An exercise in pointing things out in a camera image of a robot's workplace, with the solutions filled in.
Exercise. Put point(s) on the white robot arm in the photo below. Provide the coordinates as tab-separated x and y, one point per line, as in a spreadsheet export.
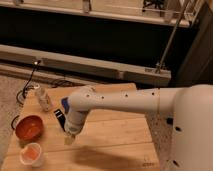
192	108

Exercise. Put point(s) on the grey metal rail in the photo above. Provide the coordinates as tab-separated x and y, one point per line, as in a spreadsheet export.
140	74

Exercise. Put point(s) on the clear cup orange content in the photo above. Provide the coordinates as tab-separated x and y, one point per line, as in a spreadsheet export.
32	155

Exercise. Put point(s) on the white plastic bottle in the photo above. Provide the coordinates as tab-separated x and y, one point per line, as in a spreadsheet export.
43	99

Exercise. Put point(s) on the metal diagonal rod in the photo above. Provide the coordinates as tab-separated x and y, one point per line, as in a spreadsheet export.
159	65

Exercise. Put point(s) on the red bowl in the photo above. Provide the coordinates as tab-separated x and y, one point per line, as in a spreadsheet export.
29	128

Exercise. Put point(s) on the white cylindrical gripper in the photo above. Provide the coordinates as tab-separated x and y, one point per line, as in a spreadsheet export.
74	123

